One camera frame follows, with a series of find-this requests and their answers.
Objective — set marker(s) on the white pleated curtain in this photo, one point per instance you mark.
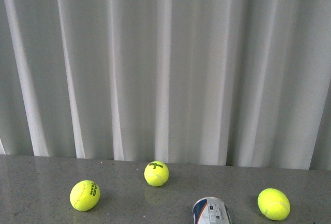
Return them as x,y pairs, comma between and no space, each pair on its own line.
215,82

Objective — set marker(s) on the plain yellow tennis ball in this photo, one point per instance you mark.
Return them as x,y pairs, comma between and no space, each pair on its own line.
274,204

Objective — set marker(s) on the Head Team tennis ball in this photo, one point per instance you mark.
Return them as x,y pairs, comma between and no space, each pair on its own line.
84,195

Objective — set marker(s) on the far Wilson 3 tennis ball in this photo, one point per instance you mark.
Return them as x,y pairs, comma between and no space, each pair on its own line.
156,173

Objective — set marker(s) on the Wilson tennis ball can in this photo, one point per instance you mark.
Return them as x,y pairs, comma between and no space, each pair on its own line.
210,210

